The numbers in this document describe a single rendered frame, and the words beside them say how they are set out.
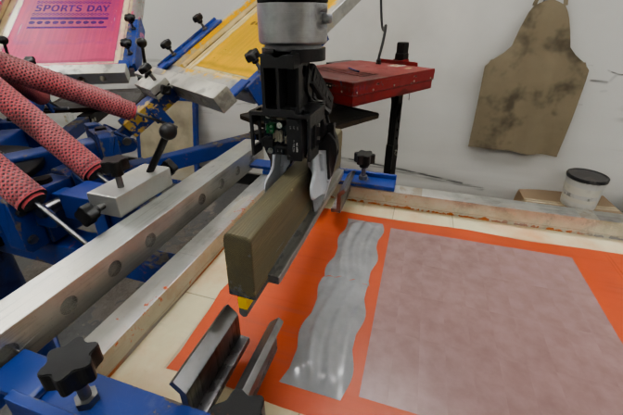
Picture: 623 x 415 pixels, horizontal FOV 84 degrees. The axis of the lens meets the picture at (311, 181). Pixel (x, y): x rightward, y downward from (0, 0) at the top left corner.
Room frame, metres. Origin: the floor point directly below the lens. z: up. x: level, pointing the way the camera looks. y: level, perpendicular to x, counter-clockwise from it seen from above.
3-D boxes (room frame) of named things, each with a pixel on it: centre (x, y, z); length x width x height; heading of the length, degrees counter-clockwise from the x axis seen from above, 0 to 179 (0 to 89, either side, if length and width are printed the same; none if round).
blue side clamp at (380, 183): (0.70, -0.04, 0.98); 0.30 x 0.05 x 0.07; 73
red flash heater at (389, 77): (1.64, -0.22, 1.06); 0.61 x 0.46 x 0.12; 133
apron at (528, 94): (2.07, -1.29, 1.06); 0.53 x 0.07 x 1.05; 73
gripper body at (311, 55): (0.40, 0.02, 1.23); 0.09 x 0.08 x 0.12; 163
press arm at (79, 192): (0.54, 0.35, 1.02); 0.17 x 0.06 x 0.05; 73
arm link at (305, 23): (0.41, 0.02, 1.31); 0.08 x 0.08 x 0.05
